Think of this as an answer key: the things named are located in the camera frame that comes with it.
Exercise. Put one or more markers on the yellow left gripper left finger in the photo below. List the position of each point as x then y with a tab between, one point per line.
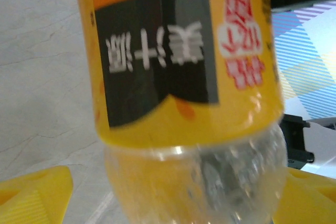
31	197

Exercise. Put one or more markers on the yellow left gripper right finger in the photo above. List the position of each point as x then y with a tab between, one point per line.
309	200

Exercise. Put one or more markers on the yellow orange juice bottle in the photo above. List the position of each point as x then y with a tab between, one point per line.
162	77

